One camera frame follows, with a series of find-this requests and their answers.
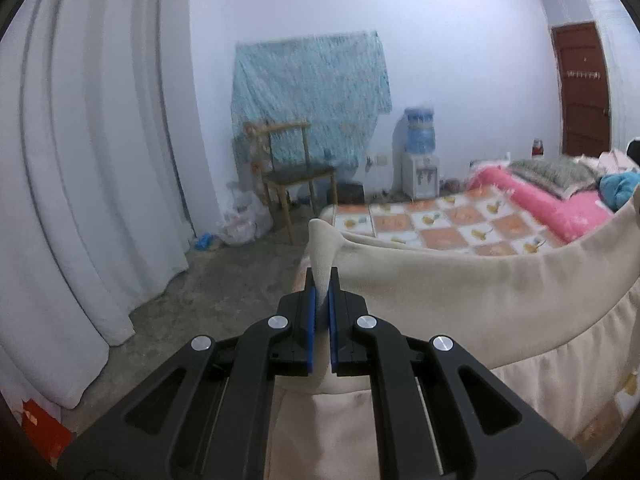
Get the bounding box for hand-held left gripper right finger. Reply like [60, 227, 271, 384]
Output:
[327, 266, 587, 480]

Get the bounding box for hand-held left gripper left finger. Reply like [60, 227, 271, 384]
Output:
[56, 267, 318, 480]

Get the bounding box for cream zip jacket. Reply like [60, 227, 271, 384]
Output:
[267, 191, 640, 480]

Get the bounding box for white plastic bags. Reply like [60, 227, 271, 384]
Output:
[220, 187, 276, 247]

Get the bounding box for black box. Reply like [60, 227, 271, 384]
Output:
[325, 182, 366, 207]

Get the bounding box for wooden chair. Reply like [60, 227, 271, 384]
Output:
[244, 121, 338, 246]

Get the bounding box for white water dispenser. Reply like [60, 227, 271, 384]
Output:
[400, 152, 441, 201]

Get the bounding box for printed cloth bag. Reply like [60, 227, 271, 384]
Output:
[232, 120, 273, 181]

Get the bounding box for pink flower blanket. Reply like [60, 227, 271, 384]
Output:
[467, 165, 616, 246]

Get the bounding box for grey patterned pillow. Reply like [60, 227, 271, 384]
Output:
[507, 156, 606, 198]

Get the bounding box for white curtain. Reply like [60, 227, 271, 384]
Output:
[0, 0, 221, 411]

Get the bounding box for red paper bag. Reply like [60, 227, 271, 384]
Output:
[20, 397, 73, 461]

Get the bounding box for blue patterned garment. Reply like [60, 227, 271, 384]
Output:
[599, 172, 640, 211]

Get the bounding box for brown wooden door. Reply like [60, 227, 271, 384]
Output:
[550, 21, 613, 158]

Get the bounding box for blue patterned wall cloth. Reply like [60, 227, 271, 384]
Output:
[230, 30, 393, 171]

